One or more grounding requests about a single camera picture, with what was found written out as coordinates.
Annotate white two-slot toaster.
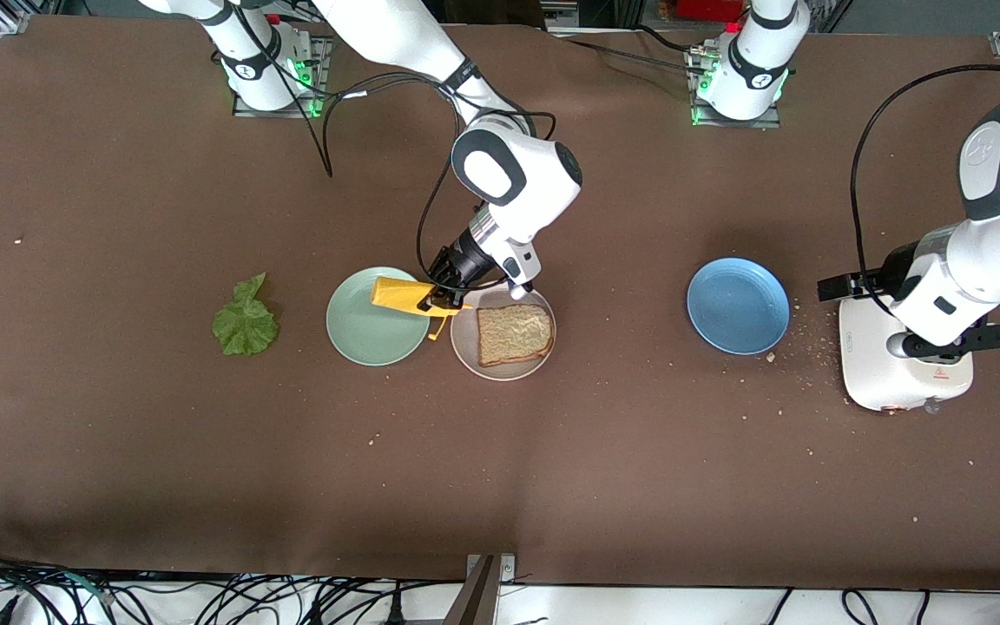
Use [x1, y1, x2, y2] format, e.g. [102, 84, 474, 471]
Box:
[839, 293, 976, 414]

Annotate red box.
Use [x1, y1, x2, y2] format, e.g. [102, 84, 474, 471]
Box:
[672, 0, 748, 23]

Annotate brown bread slice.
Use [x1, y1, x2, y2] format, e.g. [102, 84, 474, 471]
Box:
[476, 304, 554, 367]

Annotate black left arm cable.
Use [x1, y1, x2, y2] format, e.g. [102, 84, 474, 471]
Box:
[850, 62, 1000, 320]

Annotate brown tablecloth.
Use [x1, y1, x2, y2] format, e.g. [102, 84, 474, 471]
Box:
[0, 16, 1000, 593]

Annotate looped black cable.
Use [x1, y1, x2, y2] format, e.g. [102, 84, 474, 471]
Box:
[841, 589, 881, 625]

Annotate black cable on tablecloth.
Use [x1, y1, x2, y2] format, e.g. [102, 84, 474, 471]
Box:
[552, 24, 714, 77]

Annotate green lettuce leaf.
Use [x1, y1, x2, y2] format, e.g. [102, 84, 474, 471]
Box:
[211, 273, 280, 358]

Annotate yellow mustard squeeze bottle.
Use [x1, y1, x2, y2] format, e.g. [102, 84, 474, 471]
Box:
[370, 275, 475, 342]

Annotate mint green plate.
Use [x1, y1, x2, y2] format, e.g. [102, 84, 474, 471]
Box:
[326, 266, 432, 367]

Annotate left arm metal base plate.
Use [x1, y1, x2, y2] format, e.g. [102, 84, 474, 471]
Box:
[689, 39, 783, 131]

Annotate blue plate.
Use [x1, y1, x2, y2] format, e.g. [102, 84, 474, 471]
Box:
[686, 257, 791, 356]

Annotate tangled black cables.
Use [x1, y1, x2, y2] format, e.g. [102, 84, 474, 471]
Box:
[0, 547, 553, 625]

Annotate beige plate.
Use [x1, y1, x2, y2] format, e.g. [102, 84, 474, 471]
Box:
[450, 286, 558, 382]

